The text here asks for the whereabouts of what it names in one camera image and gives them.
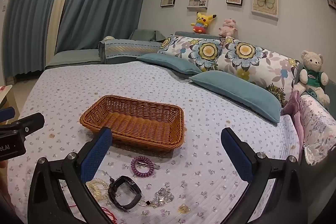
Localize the gold bear brooch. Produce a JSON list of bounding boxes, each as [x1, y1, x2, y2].
[[177, 203, 192, 215]]

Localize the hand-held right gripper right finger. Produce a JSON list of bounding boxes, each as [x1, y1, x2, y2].
[[220, 127, 306, 224]]

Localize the black bead thin chain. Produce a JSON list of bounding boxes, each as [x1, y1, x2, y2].
[[97, 168, 114, 183]]

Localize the teal striped folded blanket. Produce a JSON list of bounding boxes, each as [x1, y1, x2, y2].
[[98, 39, 163, 65]]

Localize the small teal pillow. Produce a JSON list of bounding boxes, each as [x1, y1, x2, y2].
[[136, 53, 203, 75]]

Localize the silver hair clip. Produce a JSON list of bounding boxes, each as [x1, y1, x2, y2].
[[136, 160, 161, 169]]

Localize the cream teddy bear green shirt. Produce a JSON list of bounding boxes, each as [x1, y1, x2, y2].
[[293, 50, 331, 108]]

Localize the pink pig plush toy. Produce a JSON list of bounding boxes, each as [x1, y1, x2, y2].
[[219, 18, 239, 38]]

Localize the floral pillow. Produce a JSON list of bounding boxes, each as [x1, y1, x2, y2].
[[217, 35, 301, 106], [157, 34, 226, 73]]

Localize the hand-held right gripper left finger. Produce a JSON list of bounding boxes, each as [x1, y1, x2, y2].
[[28, 127, 113, 224]]

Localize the black watch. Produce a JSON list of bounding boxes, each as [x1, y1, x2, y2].
[[108, 175, 143, 212]]

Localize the pink cushion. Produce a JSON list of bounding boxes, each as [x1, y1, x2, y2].
[[282, 90, 305, 147]]

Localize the clear crystal bead bracelet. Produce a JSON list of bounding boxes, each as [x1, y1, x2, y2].
[[154, 187, 175, 208]]

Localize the teal bench cushion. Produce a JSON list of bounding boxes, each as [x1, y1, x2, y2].
[[44, 49, 105, 71]]

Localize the purple spiral hair tie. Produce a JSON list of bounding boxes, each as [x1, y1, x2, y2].
[[130, 156, 155, 176]]

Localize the cream curtain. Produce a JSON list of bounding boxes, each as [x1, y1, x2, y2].
[[45, 0, 77, 67]]

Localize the teal cloth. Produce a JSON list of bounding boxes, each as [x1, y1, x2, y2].
[[128, 29, 166, 42]]

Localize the large teal pillow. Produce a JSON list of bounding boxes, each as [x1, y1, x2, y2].
[[188, 70, 282, 123]]

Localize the cream bead bracelet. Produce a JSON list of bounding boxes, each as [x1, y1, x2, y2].
[[86, 177, 110, 201]]

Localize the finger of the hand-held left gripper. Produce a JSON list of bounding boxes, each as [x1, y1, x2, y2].
[[0, 107, 16, 120], [0, 112, 45, 135]]

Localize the blue curtain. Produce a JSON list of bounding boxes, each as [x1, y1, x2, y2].
[[55, 0, 153, 54], [2, 0, 69, 75]]

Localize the butterfly framed picture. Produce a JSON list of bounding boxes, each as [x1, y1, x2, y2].
[[251, 0, 279, 21]]

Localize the floral bed rail cover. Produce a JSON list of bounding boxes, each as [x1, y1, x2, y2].
[[298, 94, 336, 165]]

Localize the floral quilted bedspread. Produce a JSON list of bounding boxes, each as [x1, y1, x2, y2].
[[7, 61, 301, 224]]

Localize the yellow plush toy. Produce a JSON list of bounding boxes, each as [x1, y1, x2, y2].
[[190, 11, 218, 34]]

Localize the red string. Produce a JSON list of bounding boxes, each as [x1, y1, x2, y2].
[[98, 204, 118, 224]]

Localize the brown wicker basket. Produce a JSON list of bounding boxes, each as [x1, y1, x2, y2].
[[79, 94, 186, 153]]

